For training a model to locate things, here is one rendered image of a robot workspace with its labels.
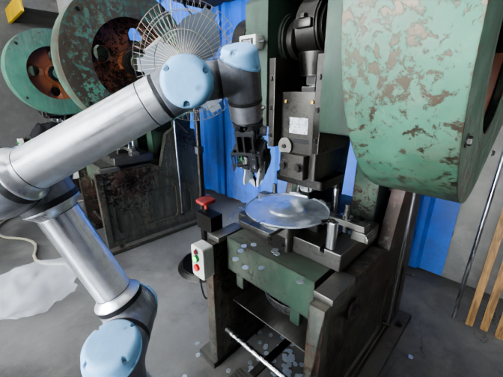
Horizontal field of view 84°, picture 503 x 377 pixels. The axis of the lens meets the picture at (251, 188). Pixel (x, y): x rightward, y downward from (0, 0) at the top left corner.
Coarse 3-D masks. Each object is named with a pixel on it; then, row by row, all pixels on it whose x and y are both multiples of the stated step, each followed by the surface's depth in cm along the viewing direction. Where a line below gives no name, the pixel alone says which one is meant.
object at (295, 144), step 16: (288, 96) 91; (304, 96) 87; (288, 112) 92; (304, 112) 88; (288, 128) 94; (304, 128) 90; (288, 144) 94; (304, 144) 91; (288, 160) 93; (304, 160) 89; (320, 160) 92; (288, 176) 95; (304, 176) 91; (320, 176) 94
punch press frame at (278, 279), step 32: (256, 0) 86; (288, 0) 88; (256, 32) 88; (320, 96) 78; (320, 128) 81; (320, 192) 134; (384, 192) 109; (256, 256) 98; (288, 256) 94; (288, 288) 90; (256, 352) 112
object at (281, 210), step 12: (252, 204) 102; (264, 204) 102; (276, 204) 100; (288, 204) 100; (300, 204) 102; (312, 204) 102; (324, 204) 101; (252, 216) 92; (264, 216) 92; (276, 216) 92; (288, 216) 92; (300, 216) 92; (312, 216) 92; (324, 216) 92; (288, 228) 84; (300, 228) 84
